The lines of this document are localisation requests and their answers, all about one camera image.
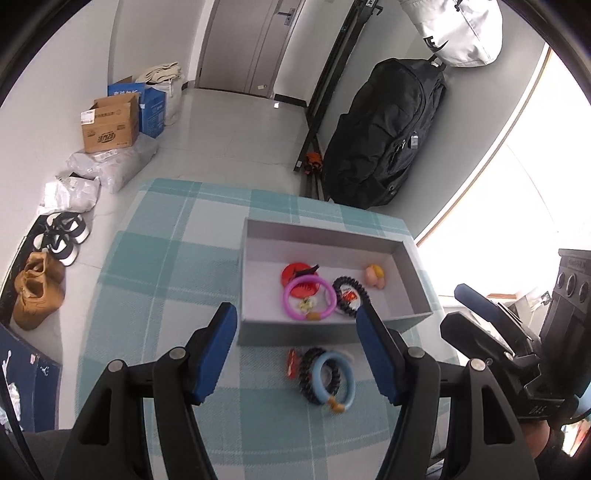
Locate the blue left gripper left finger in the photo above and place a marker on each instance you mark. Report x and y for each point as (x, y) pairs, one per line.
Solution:
(209, 350)

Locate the small cream hair clip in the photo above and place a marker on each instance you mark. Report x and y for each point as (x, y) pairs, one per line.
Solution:
(307, 304)

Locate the black coat rack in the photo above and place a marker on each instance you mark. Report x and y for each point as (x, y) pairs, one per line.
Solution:
(358, 16)

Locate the dark blue shoe box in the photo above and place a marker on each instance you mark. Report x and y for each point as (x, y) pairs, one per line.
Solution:
(32, 380)

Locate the grey door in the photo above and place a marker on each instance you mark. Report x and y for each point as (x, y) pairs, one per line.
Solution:
(244, 44)

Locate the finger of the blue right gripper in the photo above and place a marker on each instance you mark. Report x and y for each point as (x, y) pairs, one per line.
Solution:
(501, 317)

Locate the white crumpled plastic bag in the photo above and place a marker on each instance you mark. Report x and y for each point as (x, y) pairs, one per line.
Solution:
(68, 194)

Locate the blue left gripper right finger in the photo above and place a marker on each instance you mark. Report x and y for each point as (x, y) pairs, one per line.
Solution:
(382, 353)

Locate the grey open jewelry box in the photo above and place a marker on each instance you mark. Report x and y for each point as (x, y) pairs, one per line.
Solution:
(323, 286)

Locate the white fabric bag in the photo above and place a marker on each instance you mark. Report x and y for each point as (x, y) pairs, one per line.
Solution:
(167, 78)

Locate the brown boot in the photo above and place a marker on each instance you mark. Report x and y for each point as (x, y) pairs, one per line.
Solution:
(44, 264)
(38, 296)

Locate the black backpack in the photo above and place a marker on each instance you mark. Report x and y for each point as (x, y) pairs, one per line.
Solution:
(376, 142)

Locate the pink yellow small figurine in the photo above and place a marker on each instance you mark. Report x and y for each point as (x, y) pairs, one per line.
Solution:
(375, 276)

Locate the teal plaid tablecloth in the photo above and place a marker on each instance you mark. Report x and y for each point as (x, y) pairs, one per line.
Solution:
(187, 247)

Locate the person's right hand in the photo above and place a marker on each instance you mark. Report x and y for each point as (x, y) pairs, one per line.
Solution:
(544, 443)

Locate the brown cardboard box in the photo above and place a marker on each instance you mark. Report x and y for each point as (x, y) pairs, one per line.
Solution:
(112, 122)

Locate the white hanging sports bag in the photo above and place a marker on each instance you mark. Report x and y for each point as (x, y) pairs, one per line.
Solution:
(462, 34)

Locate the orange black item on floor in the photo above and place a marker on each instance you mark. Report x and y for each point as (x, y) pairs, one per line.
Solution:
(312, 164)

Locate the white round pin badge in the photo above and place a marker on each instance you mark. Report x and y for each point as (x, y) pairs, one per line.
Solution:
(351, 295)

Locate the blue cardboard box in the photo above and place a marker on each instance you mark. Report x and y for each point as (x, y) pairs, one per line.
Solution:
(152, 103)

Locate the black white sandal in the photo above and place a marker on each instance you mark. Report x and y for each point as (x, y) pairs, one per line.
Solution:
(58, 244)
(70, 223)

